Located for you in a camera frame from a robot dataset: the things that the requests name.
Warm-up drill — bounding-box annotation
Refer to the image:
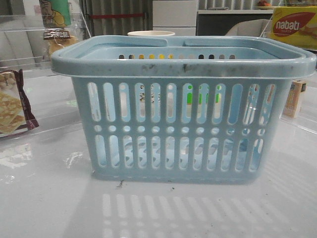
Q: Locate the packaged bread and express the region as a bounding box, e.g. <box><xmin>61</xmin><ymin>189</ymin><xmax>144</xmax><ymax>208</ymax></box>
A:
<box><xmin>43</xmin><ymin>29</ymin><xmax>78</xmax><ymax>57</ymax></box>

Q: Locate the light blue plastic basket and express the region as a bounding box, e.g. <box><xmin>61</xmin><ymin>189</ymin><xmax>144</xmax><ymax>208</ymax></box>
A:
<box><xmin>51</xmin><ymin>35</ymin><xmax>317</xmax><ymax>184</ymax></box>

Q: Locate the beige tissue pack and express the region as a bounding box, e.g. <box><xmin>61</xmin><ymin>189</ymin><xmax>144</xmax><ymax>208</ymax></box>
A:
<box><xmin>283</xmin><ymin>80</ymin><xmax>307</xmax><ymax>119</ymax></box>

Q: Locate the green white package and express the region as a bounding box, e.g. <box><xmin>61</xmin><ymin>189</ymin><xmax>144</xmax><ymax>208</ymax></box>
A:
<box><xmin>187</xmin><ymin>84</ymin><xmax>222</xmax><ymax>105</ymax></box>

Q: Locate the white cabinet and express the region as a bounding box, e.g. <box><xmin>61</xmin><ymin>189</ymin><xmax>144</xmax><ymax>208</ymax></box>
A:
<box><xmin>153</xmin><ymin>0</ymin><xmax>198</xmax><ymax>36</ymax></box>

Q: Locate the clear acrylic left shelf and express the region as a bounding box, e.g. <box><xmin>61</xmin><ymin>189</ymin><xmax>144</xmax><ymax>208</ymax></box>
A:
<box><xmin>0</xmin><ymin>11</ymin><xmax>90</xmax><ymax>133</ymax></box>

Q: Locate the clear acrylic shelf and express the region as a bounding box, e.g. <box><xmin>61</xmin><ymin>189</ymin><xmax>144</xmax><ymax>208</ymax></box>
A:
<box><xmin>0</xmin><ymin>11</ymin><xmax>90</xmax><ymax>133</ymax></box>
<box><xmin>257</xmin><ymin>17</ymin><xmax>317</xmax><ymax>132</ymax></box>

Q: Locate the beige chair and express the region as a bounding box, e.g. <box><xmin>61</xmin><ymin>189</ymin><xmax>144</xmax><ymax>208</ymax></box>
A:
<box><xmin>225</xmin><ymin>19</ymin><xmax>272</xmax><ymax>37</ymax></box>

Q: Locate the brown cracker snack bag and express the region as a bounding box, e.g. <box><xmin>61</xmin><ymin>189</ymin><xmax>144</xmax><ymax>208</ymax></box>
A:
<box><xmin>0</xmin><ymin>69</ymin><xmax>39</xmax><ymax>138</ymax></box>

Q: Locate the clear acrylic right shelf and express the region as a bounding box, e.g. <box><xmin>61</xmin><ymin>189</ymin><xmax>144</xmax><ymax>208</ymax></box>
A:
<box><xmin>257</xmin><ymin>17</ymin><xmax>317</xmax><ymax>132</ymax></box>

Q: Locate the cartoon printed snack can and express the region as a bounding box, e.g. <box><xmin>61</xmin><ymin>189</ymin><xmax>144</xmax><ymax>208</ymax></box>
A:
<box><xmin>39</xmin><ymin>0</ymin><xmax>71</xmax><ymax>28</ymax></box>

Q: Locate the yellow nabati wafer box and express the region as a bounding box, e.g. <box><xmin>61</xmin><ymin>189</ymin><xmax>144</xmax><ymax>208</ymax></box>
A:
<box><xmin>268</xmin><ymin>6</ymin><xmax>317</xmax><ymax>50</ymax></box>

